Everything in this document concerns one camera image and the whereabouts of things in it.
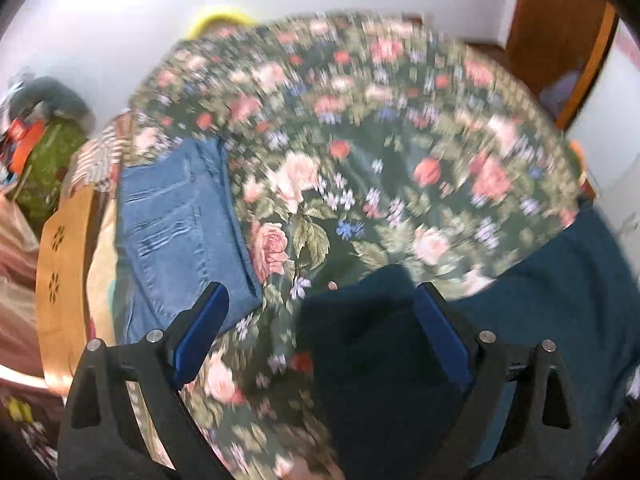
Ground wooden door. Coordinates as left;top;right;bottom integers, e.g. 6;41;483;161
505;0;621;132

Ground grey plush pillow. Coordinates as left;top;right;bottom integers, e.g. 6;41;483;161
10;76;96;127

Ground dark pants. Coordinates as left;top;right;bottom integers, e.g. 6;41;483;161
295;205;640;480

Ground green patterned bag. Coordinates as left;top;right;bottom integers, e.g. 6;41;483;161
12;120;92;227

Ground floral blanket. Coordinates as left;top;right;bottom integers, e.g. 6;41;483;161
120;10;591;480

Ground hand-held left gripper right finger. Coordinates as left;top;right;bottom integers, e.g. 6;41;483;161
415;282;588;480

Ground orange box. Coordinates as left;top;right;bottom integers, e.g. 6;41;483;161
11;122;47;177

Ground folded blue jeans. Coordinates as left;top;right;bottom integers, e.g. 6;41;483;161
115;137;264;346

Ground white wardrobe door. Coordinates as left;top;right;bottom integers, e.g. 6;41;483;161
565;20;640;202

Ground striped cloth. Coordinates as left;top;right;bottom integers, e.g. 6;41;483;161
70;125;134;197

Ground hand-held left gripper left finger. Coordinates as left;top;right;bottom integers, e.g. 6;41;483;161
57;282;231;480

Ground red box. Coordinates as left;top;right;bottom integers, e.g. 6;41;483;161
5;117;29;147

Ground colourful bed sheet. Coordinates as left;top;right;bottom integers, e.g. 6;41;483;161
87;195;132;352

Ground pink curtain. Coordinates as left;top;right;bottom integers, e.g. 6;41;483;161
0;195;47;382

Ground wooden lap desk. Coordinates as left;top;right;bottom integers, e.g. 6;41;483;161
35;185;101;392

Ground yellow foam tube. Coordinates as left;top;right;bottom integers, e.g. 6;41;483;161
187;5;258;39

